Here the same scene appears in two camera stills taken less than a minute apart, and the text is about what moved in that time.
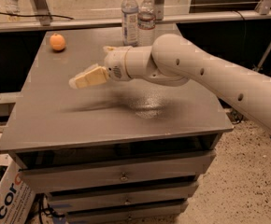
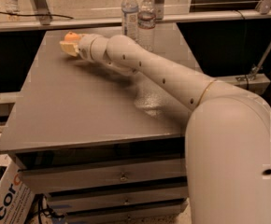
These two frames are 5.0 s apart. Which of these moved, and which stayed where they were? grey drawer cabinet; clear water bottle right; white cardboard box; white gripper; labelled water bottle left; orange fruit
Moved: white gripper; orange fruit
Stayed: clear water bottle right; grey drawer cabinet; labelled water bottle left; white cardboard box
